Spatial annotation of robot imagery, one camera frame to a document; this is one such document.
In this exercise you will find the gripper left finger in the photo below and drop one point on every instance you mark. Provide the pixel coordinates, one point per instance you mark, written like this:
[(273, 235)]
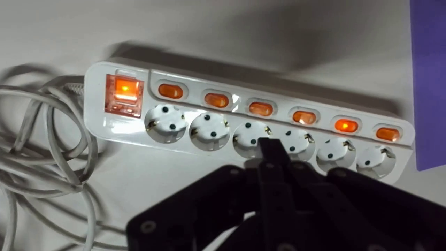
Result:
[(209, 202)]

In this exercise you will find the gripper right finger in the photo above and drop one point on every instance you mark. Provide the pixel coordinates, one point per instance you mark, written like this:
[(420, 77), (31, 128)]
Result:
[(366, 209)]

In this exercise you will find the white power strip orange switches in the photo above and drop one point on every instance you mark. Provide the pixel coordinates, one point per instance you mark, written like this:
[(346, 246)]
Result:
[(195, 115)]

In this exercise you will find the purple sheet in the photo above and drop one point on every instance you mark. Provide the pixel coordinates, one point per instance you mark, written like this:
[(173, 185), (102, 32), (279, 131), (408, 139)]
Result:
[(430, 87)]

